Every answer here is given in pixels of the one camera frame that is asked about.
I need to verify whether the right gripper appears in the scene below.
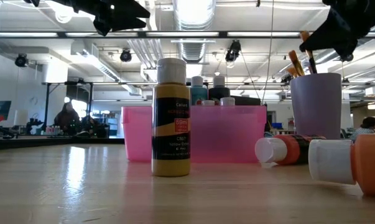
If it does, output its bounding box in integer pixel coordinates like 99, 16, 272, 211
299, 0, 371, 57

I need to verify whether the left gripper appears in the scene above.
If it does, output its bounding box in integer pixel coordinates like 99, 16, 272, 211
55, 0, 151, 37

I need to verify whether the black orange paintbrush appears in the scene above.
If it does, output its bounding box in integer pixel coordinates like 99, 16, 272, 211
300, 30, 318, 75

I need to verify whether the pale pink paintbrush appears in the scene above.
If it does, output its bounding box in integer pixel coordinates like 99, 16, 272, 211
302, 58, 312, 75

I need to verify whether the lilac plastic cup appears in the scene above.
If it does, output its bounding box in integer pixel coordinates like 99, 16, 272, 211
289, 72, 343, 140

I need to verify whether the teal paint bottle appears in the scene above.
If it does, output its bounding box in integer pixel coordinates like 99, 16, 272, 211
189, 75, 209, 106

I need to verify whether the black paint bottle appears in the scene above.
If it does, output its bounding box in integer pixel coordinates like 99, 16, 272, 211
208, 74, 231, 106

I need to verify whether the red-orange paint bottle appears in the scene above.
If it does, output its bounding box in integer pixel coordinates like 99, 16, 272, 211
254, 134, 326, 169

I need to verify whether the orange paint bottle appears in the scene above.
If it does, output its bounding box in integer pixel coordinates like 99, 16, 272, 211
308, 133, 375, 197

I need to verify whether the yellow ochre paint bottle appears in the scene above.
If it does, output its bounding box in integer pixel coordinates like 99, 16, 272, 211
151, 57, 192, 177

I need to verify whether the person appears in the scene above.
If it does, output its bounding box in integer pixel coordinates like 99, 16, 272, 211
53, 101, 81, 136
350, 116, 375, 141

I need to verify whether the blue lit shelving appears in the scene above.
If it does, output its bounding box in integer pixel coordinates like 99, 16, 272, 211
108, 111, 123, 139

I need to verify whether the black background monitor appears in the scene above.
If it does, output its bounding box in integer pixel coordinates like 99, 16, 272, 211
235, 95, 262, 106

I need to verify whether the white box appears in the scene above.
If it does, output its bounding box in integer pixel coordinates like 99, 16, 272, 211
14, 109, 29, 127

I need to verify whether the pink translucent plastic bin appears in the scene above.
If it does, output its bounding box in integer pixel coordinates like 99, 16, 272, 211
121, 105, 268, 164

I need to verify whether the silver ventilation duct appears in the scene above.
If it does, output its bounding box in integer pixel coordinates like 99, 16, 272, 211
173, 0, 218, 63

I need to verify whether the black overhead light rail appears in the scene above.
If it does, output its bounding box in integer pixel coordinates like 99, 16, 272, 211
0, 30, 375, 39

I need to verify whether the black hanging camera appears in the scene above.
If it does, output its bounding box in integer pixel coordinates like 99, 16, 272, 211
225, 39, 242, 63

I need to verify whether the black aluminium table frame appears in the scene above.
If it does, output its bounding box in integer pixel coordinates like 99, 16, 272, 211
0, 135, 125, 151

